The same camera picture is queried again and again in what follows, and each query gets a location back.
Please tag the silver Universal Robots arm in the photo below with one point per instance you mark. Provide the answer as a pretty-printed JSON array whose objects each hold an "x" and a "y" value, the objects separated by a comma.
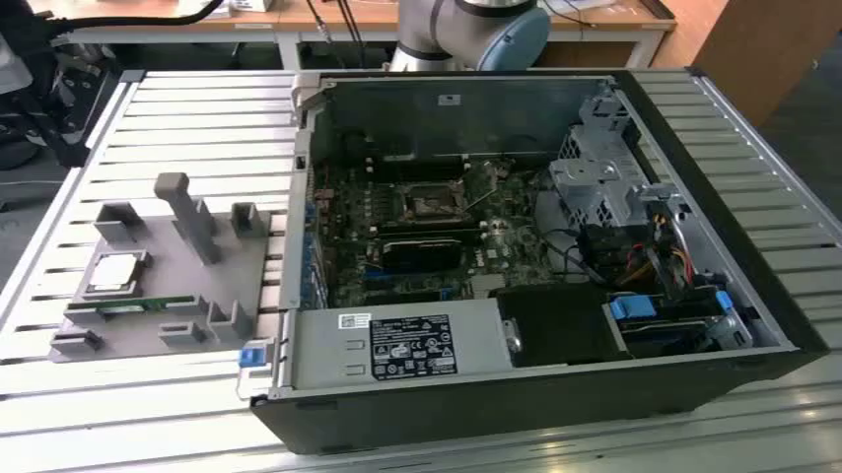
[{"x": 427, "y": 29}]

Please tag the black PC case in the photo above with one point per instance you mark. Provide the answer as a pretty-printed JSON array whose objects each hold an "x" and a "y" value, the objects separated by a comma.
[{"x": 460, "y": 419}]

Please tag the white box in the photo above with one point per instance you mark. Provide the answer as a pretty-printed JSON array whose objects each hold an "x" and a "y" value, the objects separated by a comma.
[{"x": 252, "y": 5}]

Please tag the black graphics card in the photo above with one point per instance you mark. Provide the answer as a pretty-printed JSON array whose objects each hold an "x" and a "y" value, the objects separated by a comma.
[{"x": 420, "y": 256}]

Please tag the silver chipset heatsink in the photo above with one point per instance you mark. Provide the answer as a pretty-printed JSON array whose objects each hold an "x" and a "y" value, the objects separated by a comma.
[{"x": 488, "y": 287}]

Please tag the white papers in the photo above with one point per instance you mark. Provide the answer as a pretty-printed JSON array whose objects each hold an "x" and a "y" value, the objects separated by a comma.
[{"x": 591, "y": 6}]

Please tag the silver drive cage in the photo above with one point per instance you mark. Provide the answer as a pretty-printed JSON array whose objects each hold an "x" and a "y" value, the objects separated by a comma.
[{"x": 586, "y": 177}]

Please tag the silver CPU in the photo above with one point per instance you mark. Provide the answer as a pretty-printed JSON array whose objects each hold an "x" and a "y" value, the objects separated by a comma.
[{"x": 114, "y": 270}]

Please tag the wooden cabinet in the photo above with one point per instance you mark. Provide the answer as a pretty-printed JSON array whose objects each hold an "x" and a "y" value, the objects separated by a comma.
[{"x": 756, "y": 49}]

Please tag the blue case latch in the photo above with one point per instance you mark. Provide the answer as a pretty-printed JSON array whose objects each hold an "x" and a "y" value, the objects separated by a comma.
[{"x": 252, "y": 358}]

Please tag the CPU socket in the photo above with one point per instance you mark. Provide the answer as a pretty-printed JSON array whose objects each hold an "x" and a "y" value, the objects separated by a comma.
[{"x": 433, "y": 204}]

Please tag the black RAM stick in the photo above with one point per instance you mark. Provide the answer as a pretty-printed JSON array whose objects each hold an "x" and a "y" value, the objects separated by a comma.
[{"x": 427, "y": 228}]

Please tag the green motherboard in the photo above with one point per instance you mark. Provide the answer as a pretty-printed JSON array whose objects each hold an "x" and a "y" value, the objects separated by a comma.
[{"x": 512, "y": 246}]

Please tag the blue disk carrier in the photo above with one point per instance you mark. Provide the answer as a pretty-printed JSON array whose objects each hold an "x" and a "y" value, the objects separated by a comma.
[{"x": 631, "y": 308}]

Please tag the green RAM stick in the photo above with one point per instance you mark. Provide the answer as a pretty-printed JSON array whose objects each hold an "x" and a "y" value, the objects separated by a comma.
[{"x": 164, "y": 301}]

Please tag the grey power supply unit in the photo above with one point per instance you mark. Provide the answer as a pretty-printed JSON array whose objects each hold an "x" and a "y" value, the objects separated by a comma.
[{"x": 328, "y": 345}]

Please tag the metal locking lever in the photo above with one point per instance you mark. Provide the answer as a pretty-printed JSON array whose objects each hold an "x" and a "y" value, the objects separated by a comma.
[{"x": 483, "y": 197}]

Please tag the blue plastic clip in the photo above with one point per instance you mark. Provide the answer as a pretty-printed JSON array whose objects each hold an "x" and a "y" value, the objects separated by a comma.
[{"x": 722, "y": 300}]

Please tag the grey parts rack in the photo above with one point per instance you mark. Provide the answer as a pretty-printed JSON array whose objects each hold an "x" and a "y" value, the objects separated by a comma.
[{"x": 171, "y": 276}]

